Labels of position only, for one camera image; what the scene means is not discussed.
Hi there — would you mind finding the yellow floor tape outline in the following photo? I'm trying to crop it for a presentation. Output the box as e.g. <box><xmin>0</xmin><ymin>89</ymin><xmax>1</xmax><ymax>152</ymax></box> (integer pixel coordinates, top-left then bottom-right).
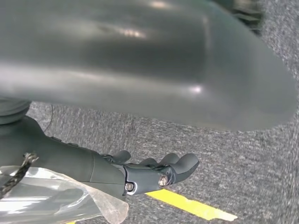
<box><xmin>66</xmin><ymin>189</ymin><xmax>239</xmax><ymax>224</ymax></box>

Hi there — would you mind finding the braided cable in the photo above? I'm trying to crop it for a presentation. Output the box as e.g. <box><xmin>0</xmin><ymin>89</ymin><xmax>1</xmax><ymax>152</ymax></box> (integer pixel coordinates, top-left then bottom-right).
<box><xmin>0</xmin><ymin>152</ymin><xmax>39</xmax><ymax>199</ymax></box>

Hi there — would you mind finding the clear plastic bag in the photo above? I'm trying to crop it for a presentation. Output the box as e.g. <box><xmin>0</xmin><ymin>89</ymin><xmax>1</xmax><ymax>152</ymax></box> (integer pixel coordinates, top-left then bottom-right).
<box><xmin>0</xmin><ymin>166</ymin><xmax>129</xmax><ymax>224</ymax></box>

